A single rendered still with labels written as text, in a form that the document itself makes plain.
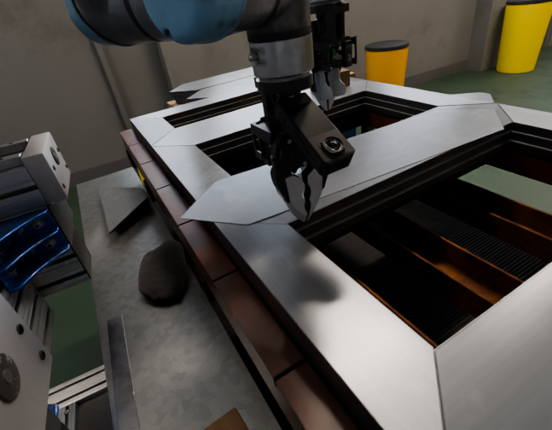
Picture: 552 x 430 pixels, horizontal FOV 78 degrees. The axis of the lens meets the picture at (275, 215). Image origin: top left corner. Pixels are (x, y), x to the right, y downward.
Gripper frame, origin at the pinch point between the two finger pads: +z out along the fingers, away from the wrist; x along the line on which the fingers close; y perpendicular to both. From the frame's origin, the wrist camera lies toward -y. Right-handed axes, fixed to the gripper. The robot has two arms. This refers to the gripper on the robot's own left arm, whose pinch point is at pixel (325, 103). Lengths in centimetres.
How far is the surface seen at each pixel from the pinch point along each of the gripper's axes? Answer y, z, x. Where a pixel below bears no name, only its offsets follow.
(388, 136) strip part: 14.3, 6.2, 5.9
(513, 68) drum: -169, 91, 378
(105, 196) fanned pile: -38, 20, -54
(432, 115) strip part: 12.3, 6.3, 21.6
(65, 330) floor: -77, 91, -97
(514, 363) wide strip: 59, 6, -23
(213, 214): 17.6, 5.6, -36.2
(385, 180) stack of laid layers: 27.4, 6.3, -7.8
